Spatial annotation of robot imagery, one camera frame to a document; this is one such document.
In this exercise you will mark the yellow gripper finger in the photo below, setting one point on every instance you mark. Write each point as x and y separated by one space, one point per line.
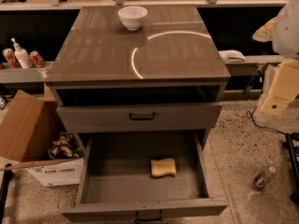
265 33
284 88

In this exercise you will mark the yellow sponge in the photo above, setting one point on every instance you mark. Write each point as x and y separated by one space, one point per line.
163 167

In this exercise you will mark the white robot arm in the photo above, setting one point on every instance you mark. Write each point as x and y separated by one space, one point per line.
285 42

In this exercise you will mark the closed grey middle drawer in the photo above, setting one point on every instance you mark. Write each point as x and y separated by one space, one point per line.
115 118

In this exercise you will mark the grey drawer cabinet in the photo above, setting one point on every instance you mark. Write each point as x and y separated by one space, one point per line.
171 59

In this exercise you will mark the open grey lower drawer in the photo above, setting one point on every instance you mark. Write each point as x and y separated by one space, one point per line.
116 179

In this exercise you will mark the folded white cloth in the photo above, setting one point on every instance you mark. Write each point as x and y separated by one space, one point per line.
232 56

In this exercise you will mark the clear plastic bottle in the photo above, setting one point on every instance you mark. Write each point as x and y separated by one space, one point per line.
264 177

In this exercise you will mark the white ceramic bowl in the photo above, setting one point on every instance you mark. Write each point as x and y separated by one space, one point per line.
132 17

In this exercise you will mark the snack bag in box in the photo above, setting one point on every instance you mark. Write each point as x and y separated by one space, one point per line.
65 147

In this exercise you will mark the red soda can right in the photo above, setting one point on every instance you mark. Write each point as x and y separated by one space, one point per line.
37 59

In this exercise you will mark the red soda can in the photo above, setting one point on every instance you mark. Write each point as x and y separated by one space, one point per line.
37 59
11 58

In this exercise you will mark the white printed cardboard box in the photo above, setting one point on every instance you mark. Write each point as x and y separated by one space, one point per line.
61 174

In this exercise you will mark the white pump bottle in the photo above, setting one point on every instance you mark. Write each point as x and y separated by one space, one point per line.
22 55

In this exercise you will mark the brown cardboard box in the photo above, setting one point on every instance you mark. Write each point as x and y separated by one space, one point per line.
27 131

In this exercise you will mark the red soda can left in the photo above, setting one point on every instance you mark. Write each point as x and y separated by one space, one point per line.
11 58

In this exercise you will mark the black drawer handle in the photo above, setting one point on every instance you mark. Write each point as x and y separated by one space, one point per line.
139 220
136 117

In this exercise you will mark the black lower drawer handle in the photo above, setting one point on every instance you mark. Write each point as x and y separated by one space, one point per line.
139 220

